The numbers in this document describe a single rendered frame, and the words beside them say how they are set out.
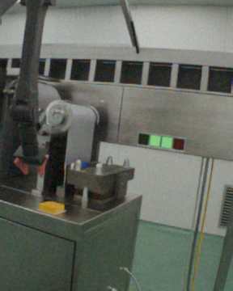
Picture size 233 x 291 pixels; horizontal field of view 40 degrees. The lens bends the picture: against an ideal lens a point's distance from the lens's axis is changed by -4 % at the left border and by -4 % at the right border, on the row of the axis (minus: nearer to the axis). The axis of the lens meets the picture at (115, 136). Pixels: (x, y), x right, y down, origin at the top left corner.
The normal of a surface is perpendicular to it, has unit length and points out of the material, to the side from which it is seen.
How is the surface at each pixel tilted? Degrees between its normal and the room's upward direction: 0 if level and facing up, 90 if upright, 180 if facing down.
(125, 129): 90
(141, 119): 90
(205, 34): 90
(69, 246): 90
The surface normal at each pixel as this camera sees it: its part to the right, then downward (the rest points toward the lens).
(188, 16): -0.39, 0.00
